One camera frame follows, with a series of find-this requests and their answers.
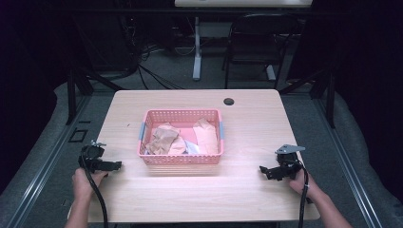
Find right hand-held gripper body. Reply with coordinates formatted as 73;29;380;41
274;143;307;181

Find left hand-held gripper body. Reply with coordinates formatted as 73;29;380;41
78;140;107;174

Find person's right hand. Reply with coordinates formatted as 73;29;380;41
288;169;321;201

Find person's left hand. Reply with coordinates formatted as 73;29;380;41
71;167;109;203

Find crumpled tan paper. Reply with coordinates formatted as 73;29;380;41
144;123;181;156

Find small pink crumpled paper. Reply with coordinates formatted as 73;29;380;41
166;136;188;156

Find pink plastic basket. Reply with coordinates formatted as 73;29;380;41
137;108;225;166

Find peach paper sheet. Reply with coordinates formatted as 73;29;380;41
192;117;220;156

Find white crumpled paper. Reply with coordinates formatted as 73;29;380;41
184;140;201;156

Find white desk leg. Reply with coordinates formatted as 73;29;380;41
192;16;203;82
265;64;278;82

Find black folding chair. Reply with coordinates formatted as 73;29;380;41
221;12;301;90

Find white desk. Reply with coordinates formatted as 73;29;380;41
174;0;314;9

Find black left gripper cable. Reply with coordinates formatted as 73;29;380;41
79;153;109;228

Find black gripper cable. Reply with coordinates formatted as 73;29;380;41
293;160;310;228
79;153;109;228

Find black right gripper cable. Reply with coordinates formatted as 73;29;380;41
293;160;310;228

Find aluminium floor rail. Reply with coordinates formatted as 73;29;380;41
6;94;93;228
312;98;384;228

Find black metal frame stand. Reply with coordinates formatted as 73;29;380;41
65;67;125;126
278;67;337;129

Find black floor cables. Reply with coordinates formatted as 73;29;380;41
120;18;198;91

